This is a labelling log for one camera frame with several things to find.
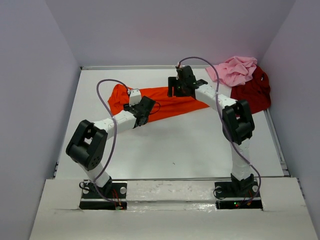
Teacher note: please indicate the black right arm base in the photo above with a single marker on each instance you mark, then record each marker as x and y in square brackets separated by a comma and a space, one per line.
[228, 199]

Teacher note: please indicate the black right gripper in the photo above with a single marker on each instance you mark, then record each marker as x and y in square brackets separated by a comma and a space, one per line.
[173, 81]

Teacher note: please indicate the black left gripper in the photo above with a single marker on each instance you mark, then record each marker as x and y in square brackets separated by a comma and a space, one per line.
[126, 105]

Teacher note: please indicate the dark red t shirt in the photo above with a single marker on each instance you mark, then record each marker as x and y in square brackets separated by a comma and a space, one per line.
[256, 91]

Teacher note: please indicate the orange t shirt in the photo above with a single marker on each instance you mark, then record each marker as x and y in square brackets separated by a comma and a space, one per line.
[165, 106]

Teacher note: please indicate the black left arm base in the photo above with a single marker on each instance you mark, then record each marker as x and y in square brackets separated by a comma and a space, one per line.
[114, 200]

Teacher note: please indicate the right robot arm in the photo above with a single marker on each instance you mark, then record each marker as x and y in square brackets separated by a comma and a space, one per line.
[237, 126]

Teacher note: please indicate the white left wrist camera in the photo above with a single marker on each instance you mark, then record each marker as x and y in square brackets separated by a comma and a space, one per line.
[134, 96]

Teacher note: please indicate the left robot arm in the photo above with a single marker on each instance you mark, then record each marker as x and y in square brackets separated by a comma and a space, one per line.
[87, 144]

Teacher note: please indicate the pink t shirt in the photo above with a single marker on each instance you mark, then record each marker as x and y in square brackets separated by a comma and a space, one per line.
[235, 71]

